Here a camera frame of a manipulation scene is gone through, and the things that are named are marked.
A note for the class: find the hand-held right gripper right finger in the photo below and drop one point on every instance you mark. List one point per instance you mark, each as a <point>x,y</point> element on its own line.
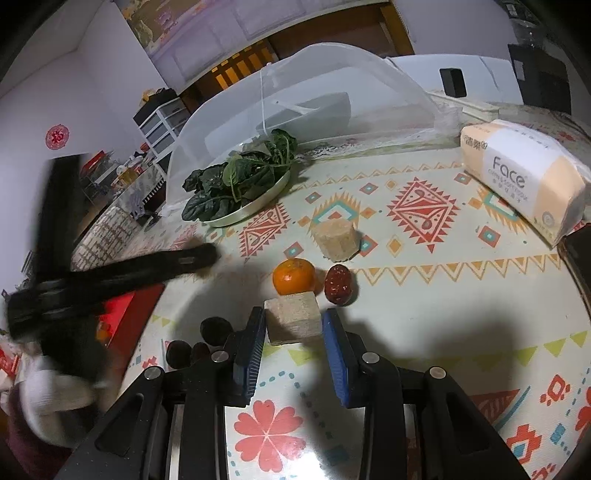
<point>334,357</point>

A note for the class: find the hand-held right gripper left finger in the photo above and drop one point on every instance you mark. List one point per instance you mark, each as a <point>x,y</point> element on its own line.
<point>249,357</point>

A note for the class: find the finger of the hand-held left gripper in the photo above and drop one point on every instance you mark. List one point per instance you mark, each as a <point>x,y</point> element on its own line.
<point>60,212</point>
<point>147,270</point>

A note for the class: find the red plastic tray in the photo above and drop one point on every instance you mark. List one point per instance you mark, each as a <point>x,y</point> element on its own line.
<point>134,309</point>

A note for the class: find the dark date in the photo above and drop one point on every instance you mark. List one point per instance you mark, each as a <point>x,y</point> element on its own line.
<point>214,330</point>

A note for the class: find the mandarin orange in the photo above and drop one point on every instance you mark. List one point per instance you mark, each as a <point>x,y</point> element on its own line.
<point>104,333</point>
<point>294,276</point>

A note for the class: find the red date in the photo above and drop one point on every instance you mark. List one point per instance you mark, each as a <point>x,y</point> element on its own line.
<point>339,285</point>

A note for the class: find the person's left hand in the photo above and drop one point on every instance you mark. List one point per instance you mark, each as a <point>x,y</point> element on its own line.
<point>46,404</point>

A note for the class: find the red white package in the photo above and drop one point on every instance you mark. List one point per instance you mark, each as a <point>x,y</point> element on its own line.
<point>7,364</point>

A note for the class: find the red paper-cut decoration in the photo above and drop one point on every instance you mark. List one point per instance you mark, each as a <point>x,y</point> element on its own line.
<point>57,137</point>

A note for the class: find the patterned tablecloth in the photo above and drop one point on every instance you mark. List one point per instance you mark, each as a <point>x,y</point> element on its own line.
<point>415,300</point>

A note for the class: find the white round plate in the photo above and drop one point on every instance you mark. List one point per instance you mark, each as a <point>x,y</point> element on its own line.
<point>251,207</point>

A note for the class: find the plate of green spinach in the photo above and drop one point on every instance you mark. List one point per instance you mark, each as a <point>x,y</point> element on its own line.
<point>231,180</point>

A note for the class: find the plastic drawer unit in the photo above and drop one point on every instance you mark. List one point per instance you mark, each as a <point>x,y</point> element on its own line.
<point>161,122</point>

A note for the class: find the tissue pack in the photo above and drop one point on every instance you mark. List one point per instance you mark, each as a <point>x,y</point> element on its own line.
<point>517,170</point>

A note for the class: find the white mesh food cover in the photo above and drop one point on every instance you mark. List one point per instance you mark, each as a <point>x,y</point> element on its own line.
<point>323,64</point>

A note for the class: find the wooden furniture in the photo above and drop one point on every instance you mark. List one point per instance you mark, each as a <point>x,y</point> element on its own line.
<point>323,39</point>

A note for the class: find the small black box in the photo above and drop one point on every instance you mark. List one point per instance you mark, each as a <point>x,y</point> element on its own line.
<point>451,82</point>

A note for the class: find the white appliance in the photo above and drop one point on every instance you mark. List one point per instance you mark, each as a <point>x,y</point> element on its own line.
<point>480,69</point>

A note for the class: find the dark cabinet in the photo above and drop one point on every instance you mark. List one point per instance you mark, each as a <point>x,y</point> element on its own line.
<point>538,76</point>

